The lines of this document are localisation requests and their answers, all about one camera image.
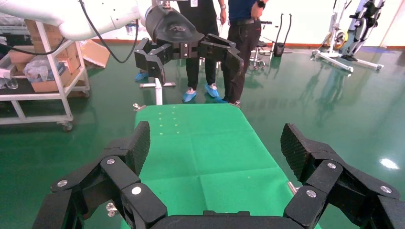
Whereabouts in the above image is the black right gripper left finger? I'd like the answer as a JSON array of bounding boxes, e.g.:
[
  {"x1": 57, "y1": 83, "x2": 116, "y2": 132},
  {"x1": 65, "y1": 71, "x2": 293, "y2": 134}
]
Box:
[{"x1": 32, "y1": 121, "x2": 168, "y2": 229}]

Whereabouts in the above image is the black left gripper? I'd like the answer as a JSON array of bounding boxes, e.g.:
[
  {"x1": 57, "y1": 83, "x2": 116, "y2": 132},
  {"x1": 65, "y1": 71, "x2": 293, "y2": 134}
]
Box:
[{"x1": 134, "y1": 4, "x2": 244, "y2": 86}]

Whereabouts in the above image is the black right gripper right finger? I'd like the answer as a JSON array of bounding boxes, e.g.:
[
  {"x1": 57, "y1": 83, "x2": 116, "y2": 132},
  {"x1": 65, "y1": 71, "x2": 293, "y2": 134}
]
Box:
[{"x1": 281, "y1": 123, "x2": 405, "y2": 229}]

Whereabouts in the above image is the flattened cardboard sheet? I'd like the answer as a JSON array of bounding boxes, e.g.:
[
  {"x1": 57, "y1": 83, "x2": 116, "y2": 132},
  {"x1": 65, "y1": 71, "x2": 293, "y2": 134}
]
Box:
[{"x1": 79, "y1": 39, "x2": 111, "y2": 69}]

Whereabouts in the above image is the stacked cardboard box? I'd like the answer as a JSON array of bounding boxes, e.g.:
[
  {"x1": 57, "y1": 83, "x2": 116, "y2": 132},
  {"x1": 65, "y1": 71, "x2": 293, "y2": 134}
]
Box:
[{"x1": 24, "y1": 19, "x2": 64, "y2": 53}]

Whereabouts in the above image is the person with blue shoe covers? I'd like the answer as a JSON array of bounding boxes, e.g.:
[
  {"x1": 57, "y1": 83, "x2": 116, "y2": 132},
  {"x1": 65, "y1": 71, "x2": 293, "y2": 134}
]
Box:
[{"x1": 176, "y1": 0, "x2": 228, "y2": 104}]

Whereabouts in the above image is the white metal stand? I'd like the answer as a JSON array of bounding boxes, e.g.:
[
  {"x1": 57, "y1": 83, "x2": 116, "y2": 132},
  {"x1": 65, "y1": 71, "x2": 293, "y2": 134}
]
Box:
[{"x1": 139, "y1": 77, "x2": 177, "y2": 105}]

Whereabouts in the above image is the person in blue shirt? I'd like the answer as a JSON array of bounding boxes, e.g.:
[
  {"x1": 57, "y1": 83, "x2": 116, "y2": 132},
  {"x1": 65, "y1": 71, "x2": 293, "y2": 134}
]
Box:
[{"x1": 218, "y1": 0, "x2": 269, "y2": 108}]

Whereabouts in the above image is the black wheeled stool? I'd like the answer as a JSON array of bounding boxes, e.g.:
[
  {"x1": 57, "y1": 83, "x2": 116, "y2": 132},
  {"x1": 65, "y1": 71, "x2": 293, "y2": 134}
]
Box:
[{"x1": 249, "y1": 20, "x2": 273, "y2": 71}]

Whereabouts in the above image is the green tablecloth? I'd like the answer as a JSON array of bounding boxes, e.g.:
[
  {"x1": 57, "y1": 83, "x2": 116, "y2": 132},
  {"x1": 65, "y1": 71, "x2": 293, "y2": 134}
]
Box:
[{"x1": 120, "y1": 104, "x2": 322, "y2": 229}]

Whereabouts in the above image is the white metal shelf cart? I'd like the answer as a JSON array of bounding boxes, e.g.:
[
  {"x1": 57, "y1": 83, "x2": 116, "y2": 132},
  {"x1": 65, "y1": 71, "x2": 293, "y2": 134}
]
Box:
[{"x1": 0, "y1": 20, "x2": 91, "y2": 132}]

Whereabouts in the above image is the clear plastic bag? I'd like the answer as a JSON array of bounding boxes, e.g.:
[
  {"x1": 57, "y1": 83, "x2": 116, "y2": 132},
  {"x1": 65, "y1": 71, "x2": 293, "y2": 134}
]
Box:
[{"x1": 22, "y1": 57, "x2": 66, "y2": 83}]

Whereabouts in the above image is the clear plastic bottle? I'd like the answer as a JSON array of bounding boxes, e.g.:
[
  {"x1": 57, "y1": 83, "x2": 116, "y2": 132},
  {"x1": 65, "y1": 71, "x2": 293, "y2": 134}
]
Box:
[{"x1": 3, "y1": 75, "x2": 19, "y2": 90}]

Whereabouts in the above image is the black white exoskeleton rig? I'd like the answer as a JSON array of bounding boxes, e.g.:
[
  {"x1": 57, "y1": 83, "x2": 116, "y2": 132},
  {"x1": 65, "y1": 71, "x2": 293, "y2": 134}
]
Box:
[{"x1": 340, "y1": 0, "x2": 387, "y2": 62}]

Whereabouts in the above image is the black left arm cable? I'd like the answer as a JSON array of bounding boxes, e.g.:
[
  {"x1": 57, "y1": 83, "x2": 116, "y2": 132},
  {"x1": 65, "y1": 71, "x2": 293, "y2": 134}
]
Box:
[{"x1": 0, "y1": 0, "x2": 140, "y2": 64}]

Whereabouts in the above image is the black box with handles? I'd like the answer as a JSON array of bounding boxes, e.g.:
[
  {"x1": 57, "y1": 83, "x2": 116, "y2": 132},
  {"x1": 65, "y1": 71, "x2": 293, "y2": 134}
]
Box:
[{"x1": 272, "y1": 12, "x2": 293, "y2": 58}]

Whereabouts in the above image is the white equipment frame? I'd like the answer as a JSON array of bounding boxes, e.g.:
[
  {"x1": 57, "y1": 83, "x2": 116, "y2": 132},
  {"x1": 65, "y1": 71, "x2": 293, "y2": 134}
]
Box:
[{"x1": 311, "y1": 0, "x2": 385, "y2": 73}]

